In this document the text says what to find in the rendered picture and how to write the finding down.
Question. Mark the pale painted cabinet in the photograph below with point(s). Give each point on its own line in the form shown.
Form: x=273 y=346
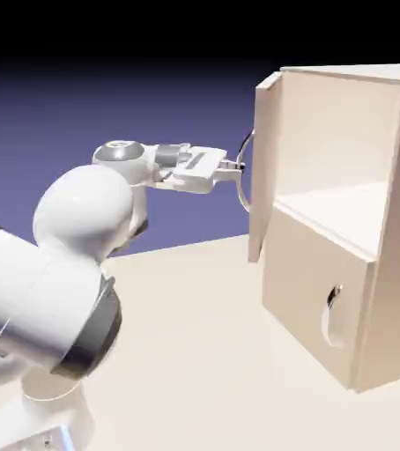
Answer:
x=348 y=225

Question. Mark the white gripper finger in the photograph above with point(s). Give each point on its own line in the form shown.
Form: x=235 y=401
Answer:
x=229 y=164
x=229 y=173

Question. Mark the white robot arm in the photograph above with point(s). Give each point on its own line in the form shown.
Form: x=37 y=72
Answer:
x=62 y=225

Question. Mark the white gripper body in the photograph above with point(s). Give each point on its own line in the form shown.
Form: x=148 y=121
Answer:
x=196 y=170

